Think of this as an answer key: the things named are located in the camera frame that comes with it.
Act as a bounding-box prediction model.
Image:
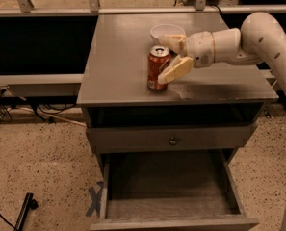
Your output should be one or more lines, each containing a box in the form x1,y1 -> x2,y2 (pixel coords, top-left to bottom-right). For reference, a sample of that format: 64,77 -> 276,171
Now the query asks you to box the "black bar device on floor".
14,192 -> 39,231

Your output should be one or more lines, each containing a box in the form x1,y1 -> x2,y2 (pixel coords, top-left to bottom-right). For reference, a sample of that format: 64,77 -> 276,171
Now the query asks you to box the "round metal drawer knob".
169,137 -> 177,146

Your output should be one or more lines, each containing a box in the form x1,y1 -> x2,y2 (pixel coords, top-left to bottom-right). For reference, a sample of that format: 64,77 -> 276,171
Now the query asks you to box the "blue tape cross mark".
86,181 -> 104,217

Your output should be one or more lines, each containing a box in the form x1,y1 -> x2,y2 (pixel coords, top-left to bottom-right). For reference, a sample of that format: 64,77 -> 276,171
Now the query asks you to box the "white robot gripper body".
184,32 -> 215,68

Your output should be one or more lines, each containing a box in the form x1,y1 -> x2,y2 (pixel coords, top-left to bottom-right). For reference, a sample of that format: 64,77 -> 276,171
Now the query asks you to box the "bundle of black cables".
0,88 -> 78,124

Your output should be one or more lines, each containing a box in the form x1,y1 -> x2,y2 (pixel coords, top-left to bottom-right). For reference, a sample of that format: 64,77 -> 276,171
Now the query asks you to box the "grey wooden drawer cabinet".
78,13 -> 276,231

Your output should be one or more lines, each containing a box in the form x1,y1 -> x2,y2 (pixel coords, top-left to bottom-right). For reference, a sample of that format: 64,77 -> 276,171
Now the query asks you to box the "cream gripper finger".
158,35 -> 187,54
158,56 -> 194,85

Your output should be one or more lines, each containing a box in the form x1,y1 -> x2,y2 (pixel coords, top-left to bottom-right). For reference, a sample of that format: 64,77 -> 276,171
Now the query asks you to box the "metal railing frame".
0,0 -> 286,101

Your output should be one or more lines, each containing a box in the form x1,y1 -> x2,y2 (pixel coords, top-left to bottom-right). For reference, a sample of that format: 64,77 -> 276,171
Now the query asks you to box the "closed grey top drawer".
87,123 -> 257,154

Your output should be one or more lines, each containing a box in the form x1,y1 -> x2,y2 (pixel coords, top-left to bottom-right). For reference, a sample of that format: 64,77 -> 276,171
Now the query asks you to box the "white ceramic bowl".
150,24 -> 185,44

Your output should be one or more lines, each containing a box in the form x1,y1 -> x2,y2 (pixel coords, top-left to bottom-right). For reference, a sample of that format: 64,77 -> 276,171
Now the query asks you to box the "open grey middle drawer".
91,150 -> 259,231

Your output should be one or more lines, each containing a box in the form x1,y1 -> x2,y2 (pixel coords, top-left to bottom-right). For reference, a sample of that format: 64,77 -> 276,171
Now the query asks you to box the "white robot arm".
158,12 -> 286,231

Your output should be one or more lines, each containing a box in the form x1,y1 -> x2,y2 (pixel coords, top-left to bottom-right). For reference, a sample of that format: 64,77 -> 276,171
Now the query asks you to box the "red coke can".
147,45 -> 171,90

